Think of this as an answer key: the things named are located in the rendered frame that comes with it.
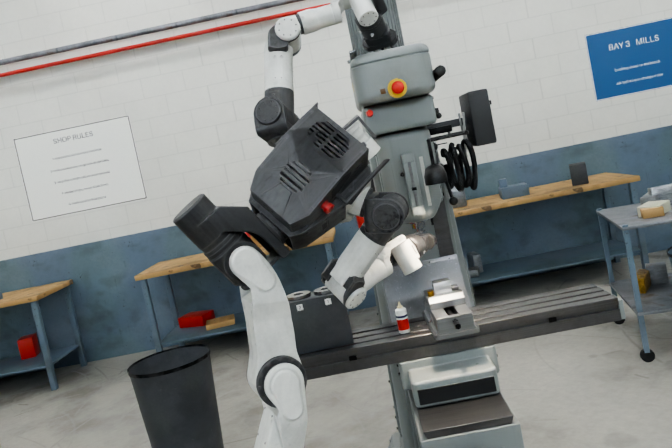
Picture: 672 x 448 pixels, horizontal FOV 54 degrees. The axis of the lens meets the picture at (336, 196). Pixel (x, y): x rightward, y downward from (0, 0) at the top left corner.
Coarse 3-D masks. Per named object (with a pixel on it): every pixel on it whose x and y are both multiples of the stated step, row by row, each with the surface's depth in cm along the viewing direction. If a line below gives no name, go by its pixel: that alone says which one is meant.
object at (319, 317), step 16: (320, 288) 235; (304, 304) 228; (320, 304) 228; (336, 304) 228; (304, 320) 228; (320, 320) 228; (336, 320) 228; (304, 336) 228; (320, 336) 229; (336, 336) 229; (352, 336) 229; (304, 352) 229
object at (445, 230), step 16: (368, 160) 275; (448, 208) 268; (448, 224) 268; (448, 240) 269; (432, 256) 270; (464, 272) 272; (384, 288) 271; (384, 304) 273; (384, 320) 275; (400, 384) 275; (400, 400) 276; (400, 416) 278; (400, 432) 282
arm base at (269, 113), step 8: (272, 96) 191; (256, 104) 192; (264, 104) 191; (272, 104) 190; (280, 104) 189; (256, 112) 191; (264, 112) 190; (272, 112) 189; (280, 112) 189; (256, 120) 191; (264, 120) 189; (272, 120) 189; (280, 120) 189; (256, 128) 190; (264, 128) 190; (272, 128) 189; (280, 128) 189; (288, 128) 189; (264, 136) 191; (272, 136) 192; (280, 136) 192; (272, 144) 197
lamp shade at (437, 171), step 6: (426, 168) 206; (432, 168) 204; (438, 168) 204; (426, 174) 205; (432, 174) 204; (438, 174) 203; (444, 174) 204; (426, 180) 205; (432, 180) 204; (438, 180) 203; (444, 180) 204
